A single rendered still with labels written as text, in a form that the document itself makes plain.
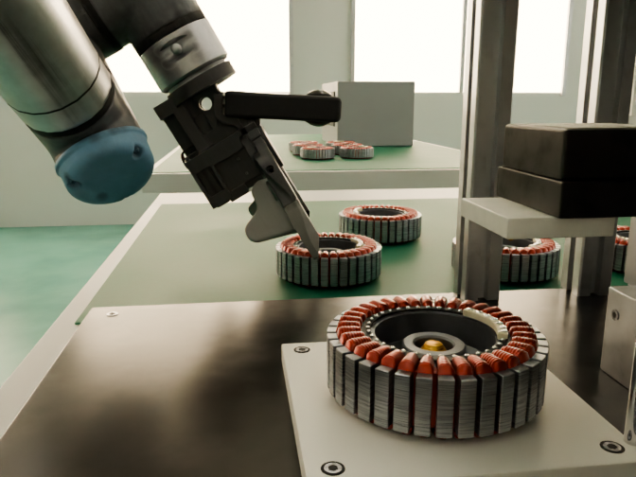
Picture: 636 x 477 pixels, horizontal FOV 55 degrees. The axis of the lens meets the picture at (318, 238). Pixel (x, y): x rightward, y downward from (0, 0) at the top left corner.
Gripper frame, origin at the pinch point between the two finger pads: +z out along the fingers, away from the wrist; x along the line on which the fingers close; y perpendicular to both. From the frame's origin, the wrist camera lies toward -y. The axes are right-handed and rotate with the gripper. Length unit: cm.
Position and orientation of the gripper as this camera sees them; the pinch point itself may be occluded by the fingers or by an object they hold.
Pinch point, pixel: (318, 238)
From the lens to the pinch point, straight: 64.2
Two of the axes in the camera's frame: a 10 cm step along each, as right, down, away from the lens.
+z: 5.0, 8.4, 2.3
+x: 0.8, 2.2, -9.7
